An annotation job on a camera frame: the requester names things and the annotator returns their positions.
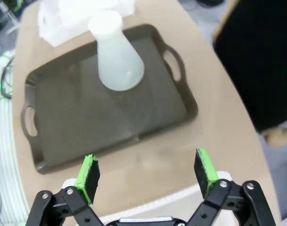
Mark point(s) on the translucent plastic conical flask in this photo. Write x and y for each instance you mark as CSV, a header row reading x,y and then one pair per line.
x,y
120,66

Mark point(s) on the person in black sweater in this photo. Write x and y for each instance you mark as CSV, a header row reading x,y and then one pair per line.
x,y
263,70

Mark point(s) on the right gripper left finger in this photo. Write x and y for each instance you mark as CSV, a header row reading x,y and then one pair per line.
x,y
87,176

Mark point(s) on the white perforated plastic basket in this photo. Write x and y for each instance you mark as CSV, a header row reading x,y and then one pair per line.
x,y
54,35

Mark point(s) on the dark brown plastic tray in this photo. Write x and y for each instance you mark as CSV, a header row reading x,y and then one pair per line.
x,y
87,117

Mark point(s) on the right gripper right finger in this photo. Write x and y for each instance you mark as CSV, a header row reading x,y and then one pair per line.
x,y
205,174

